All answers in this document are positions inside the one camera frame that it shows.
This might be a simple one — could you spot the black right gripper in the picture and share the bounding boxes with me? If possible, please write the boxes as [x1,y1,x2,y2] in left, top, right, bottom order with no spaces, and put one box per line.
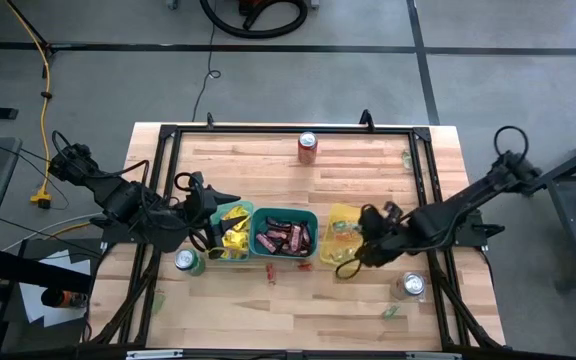
[355,204,409,268]

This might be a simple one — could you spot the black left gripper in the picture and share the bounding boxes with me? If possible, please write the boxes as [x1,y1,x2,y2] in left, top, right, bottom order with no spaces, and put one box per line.
[184,185,242,261]

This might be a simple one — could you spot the light teal translucent bin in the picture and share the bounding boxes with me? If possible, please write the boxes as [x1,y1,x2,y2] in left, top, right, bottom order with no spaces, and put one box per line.
[209,200,255,263]

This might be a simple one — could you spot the dark teal plastic bin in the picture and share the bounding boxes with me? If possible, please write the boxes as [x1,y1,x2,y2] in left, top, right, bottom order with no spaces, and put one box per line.
[248,207,320,260]

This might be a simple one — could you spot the yellow translucent bin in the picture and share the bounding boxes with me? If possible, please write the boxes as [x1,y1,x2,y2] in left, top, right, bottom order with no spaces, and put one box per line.
[319,202,369,266]

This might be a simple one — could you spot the green soda can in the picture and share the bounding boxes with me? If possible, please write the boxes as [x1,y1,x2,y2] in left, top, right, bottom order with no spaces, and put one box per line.
[174,248,207,277]

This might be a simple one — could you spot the silver diet cola can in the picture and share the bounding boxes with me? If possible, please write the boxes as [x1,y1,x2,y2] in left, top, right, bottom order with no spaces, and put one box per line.
[390,271,427,303]

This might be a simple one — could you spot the red soda can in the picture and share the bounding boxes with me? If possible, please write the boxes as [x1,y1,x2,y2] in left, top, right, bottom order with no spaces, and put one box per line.
[297,131,319,166]

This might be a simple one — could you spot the silver mounting plate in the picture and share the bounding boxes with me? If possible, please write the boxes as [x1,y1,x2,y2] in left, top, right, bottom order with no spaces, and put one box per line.
[405,352,462,360]
[126,349,184,360]

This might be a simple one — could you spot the orange and black bottle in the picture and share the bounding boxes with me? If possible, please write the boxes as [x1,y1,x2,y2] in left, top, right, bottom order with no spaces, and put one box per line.
[40,288,89,309]

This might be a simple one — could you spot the white paper sheet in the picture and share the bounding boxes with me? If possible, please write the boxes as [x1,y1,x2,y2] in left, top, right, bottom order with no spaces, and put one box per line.
[17,249,92,329]

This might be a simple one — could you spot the black desk beam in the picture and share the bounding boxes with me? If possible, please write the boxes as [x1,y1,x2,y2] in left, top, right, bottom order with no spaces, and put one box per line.
[0,247,92,294]

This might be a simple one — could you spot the dark metal table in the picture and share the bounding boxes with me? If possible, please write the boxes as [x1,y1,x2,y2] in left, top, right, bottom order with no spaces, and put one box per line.
[517,127,576,291]

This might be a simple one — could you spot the black tripod leg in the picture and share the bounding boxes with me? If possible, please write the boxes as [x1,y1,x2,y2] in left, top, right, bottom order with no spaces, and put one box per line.
[5,0,89,56]

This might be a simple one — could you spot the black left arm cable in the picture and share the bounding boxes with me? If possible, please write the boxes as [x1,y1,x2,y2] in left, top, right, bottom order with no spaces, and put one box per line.
[50,129,152,189]

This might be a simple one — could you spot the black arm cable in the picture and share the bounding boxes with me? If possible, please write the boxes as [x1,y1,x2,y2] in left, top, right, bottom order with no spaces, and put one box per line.
[50,129,152,189]
[493,125,529,161]

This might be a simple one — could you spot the white floor cable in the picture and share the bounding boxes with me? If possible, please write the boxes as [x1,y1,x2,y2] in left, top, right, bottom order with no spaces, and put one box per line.
[0,213,104,251]

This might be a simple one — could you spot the thin black floor cable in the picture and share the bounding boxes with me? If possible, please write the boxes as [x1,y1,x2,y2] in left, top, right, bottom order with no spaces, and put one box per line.
[191,0,222,124]

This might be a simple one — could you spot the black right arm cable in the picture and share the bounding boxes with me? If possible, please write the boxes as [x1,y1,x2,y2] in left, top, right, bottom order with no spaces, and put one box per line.
[493,125,529,161]

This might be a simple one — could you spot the black vacuum hose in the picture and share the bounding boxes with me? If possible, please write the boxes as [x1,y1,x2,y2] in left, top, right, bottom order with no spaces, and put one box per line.
[198,0,309,40]

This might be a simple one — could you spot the yellow extension cable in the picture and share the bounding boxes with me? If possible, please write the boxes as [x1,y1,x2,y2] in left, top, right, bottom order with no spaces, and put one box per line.
[5,0,53,209]

